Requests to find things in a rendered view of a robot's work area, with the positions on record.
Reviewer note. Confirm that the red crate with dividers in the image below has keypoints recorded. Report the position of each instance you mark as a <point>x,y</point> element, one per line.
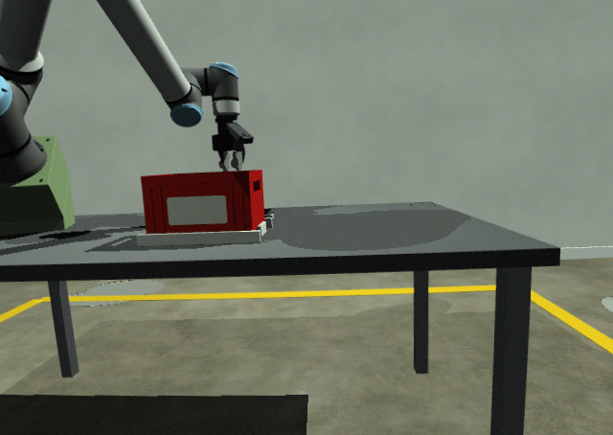
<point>205,202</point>

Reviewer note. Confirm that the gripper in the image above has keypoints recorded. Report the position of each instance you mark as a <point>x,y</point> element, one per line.
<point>226,143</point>

